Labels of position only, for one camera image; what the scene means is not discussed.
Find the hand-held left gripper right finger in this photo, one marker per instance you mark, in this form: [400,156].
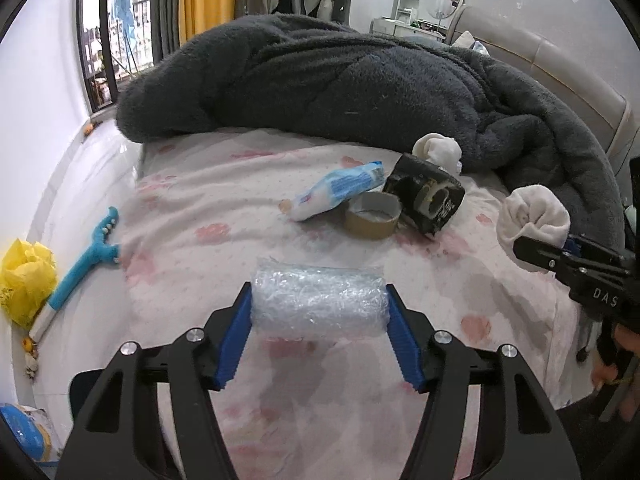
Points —
[406,345]

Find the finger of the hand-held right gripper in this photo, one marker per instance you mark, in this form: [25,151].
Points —
[542,257]
[597,250]

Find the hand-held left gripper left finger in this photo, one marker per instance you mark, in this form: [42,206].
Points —
[234,342]

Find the white balled sock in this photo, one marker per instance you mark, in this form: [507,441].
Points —
[440,152]
[532,215]

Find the clear bubble wrap roll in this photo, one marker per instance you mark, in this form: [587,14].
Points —
[320,295]

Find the person's right hand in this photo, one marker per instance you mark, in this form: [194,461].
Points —
[631,341]

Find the brown tape roll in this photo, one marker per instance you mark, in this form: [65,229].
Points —
[372,222]

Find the black printed box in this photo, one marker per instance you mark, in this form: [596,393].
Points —
[425,195]

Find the pink floral bed sheet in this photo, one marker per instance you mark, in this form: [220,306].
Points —
[210,200]

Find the blue white tissue packet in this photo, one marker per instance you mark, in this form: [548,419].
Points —
[332,191]

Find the small toy figurine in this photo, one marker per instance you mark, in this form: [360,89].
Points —
[31,357]

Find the beige padded headboard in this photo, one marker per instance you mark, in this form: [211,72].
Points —
[550,50]

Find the yellow plastic bag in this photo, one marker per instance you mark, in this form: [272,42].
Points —
[25,280]

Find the blue white plastic bag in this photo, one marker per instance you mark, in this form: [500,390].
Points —
[22,432]

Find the white dresser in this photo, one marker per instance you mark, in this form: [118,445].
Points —
[400,22]

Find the dark grey fleece blanket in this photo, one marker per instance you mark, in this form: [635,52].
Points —
[325,75]

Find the black framed window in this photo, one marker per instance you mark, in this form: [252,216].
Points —
[100,35]

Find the grey curtain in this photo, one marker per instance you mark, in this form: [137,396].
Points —
[166,5]

